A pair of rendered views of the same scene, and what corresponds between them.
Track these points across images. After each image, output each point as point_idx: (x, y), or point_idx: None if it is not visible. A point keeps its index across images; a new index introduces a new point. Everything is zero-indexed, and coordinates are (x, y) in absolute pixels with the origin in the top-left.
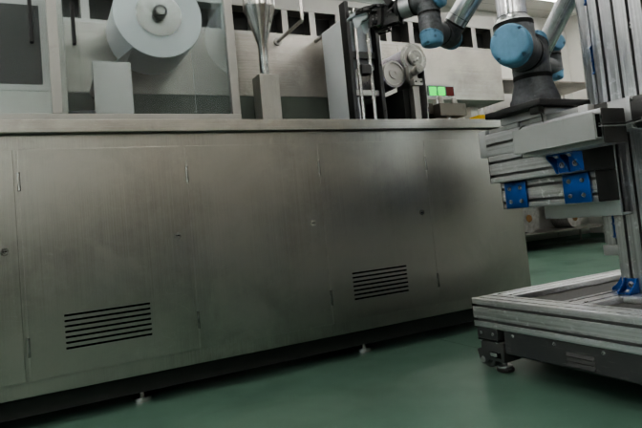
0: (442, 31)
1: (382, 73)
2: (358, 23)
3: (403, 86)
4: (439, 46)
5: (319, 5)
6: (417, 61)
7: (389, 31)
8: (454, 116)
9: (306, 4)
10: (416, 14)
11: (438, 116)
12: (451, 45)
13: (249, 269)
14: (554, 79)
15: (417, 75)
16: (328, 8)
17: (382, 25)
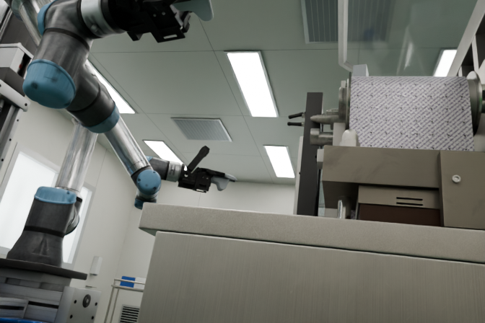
0: (136, 195)
1: (299, 184)
2: (218, 187)
3: (439, 127)
4: (140, 206)
5: (462, 48)
6: (333, 114)
7: (196, 188)
8: (333, 194)
9: (455, 63)
10: (164, 179)
11: (337, 208)
12: (141, 194)
13: None
14: (47, 101)
15: (333, 141)
16: (466, 41)
17: (193, 189)
